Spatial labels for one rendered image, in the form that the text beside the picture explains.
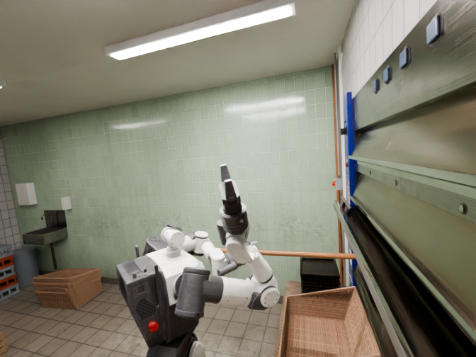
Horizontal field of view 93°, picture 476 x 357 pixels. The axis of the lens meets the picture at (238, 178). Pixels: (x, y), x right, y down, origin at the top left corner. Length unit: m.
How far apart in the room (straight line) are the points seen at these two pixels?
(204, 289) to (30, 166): 4.46
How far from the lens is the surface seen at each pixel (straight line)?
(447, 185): 0.68
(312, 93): 2.61
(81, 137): 4.07
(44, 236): 4.44
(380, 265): 0.89
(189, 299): 0.84
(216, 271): 1.17
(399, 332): 0.60
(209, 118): 2.81
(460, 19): 0.68
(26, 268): 5.11
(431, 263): 0.76
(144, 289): 0.96
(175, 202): 3.11
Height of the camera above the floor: 1.79
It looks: 6 degrees down
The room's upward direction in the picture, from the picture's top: 5 degrees counter-clockwise
